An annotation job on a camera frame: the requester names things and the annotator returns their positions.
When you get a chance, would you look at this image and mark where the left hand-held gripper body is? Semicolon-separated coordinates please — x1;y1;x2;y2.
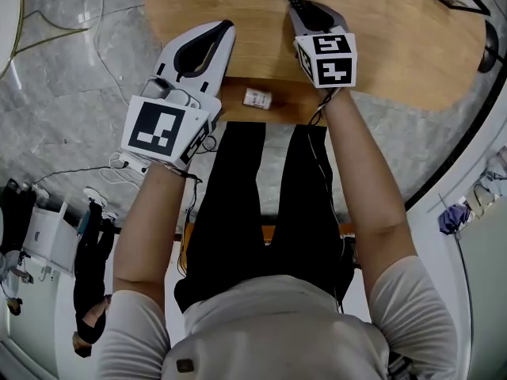
120;75;223;169

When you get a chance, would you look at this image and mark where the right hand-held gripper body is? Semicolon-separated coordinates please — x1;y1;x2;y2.
293;25;359;89

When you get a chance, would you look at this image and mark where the small white bottle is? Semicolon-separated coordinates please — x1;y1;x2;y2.
242;87;273;109

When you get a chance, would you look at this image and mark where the person's right forearm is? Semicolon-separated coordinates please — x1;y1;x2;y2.
322;87;419;288

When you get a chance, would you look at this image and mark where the person's left forearm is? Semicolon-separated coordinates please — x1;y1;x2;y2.
112;163;187;296

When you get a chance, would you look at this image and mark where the wooden coffee table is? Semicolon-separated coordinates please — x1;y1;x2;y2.
141;0;489;112

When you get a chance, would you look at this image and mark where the white power strip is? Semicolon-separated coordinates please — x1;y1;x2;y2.
118;152;150;173

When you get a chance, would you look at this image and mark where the white cardboard box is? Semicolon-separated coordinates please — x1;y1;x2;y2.
23;202;80;276

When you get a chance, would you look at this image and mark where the black standing fan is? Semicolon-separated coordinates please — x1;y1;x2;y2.
477;21;507;74

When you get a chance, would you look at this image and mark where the purple bag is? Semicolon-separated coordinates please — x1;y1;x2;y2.
437;203;472;235

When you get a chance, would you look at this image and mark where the pale blue bag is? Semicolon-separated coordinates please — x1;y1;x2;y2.
481;160;507;197

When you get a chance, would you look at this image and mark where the beige tote bag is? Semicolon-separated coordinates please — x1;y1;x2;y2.
465;184;496;217

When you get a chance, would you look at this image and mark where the person's white shirt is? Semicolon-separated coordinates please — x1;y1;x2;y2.
94;255;460;380

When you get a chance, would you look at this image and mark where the black white shoulder strap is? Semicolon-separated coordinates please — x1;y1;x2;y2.
387;350;415;380

